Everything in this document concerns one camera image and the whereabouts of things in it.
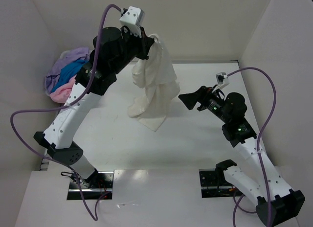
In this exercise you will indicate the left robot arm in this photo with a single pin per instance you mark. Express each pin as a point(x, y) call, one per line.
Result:
point(117, 48)

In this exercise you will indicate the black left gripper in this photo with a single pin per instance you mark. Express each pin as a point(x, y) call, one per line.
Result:
point(145, 46)

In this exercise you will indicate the lavender t shirt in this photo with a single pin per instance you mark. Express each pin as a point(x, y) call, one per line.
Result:
point(66, 57)

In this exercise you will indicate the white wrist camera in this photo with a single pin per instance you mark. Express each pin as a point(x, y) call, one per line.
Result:
point(222, 81)
point(132, 16)

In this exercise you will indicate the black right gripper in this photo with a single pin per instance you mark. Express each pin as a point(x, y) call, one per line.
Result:
point(201, 99)

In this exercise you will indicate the white t shirt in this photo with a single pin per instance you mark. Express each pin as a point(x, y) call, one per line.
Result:
point(158, 79)

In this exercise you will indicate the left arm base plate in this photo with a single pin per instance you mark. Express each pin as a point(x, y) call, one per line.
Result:
point(101, 187)

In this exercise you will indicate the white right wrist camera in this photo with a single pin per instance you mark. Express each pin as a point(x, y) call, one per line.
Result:
point(222, 81)

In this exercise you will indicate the blue t shirt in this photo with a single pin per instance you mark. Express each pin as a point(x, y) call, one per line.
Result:
point(68, 72)

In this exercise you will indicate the white plastic laundry basket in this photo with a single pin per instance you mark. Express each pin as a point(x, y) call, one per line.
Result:
point(53, 74)

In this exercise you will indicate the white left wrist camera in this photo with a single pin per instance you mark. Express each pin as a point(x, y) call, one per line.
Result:
point(132, 16)

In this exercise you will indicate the pink t shirt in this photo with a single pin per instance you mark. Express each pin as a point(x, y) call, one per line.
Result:
point(61, 94)

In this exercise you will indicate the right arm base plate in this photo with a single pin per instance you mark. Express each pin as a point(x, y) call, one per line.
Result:
point(214, 187)

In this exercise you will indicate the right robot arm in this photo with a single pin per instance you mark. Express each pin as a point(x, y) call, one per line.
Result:
point(274, 199)

